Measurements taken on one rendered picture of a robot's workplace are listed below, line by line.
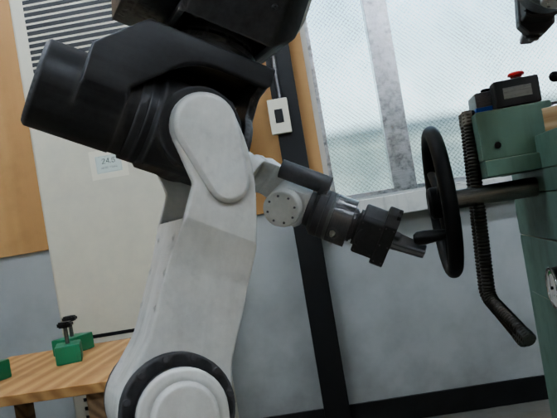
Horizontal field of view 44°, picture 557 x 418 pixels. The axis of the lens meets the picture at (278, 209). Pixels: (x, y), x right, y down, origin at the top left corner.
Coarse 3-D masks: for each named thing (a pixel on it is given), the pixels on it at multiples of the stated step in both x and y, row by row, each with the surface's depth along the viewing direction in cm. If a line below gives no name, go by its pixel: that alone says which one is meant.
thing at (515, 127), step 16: (480, 112) 124; (496, 112) 124; (512, 112) 123; (528, 112) 123; (480, 128) 124; (496, 128) 124; (512, 128) 123; (528, 128) 123; (544, 128) 123; (480, 144) 124; (496, 144) 123; (512, 144) 123; (528, 144) 123; (480, 160) 127
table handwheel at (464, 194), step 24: (432, 144) 120; (432, 168) 139; (432, 192) 128; (456, 192) 116; (480, 192) 127; (504, 192) 126; (528, 192) 126; (432, 216) 129; (456, 216) 116; (456, 240) 117; (456, 264) 120
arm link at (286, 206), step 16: (288, 176) 122; (304, 176) 121; (320, 176) 121; (272, 192) 119; (288, 192) 118; (304, 192) 121; (320, 192) 121; (336, 192) 123; (272, 208) 119; (288, 208) 119; (304, 208) 121; (320, 208) 120; (288, 224) 119; (304, 224) 123; (320, 224) 120
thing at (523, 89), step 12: (492, 84) 124; (504, 84) 124; (516, 84) 123; (528, 84) 123; (480, 96) 128; (492, 96) 126; (504, 96) 123; (516, 96) 123; (528, 96) 123; (540, 96) 123; (480, 108) 128; (492, 108) 128
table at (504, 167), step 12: (552, 132) 111; (540, 144) 119; (552, 144) 112; (516, 156) 121; (528, 156) 121; (540, 156) 121; (552, 156) 113; (480, 168) 128; (492, 168) 122; (504, 168) 122; (516, 168) 121; (528, 168) 121; (540, 168) 123
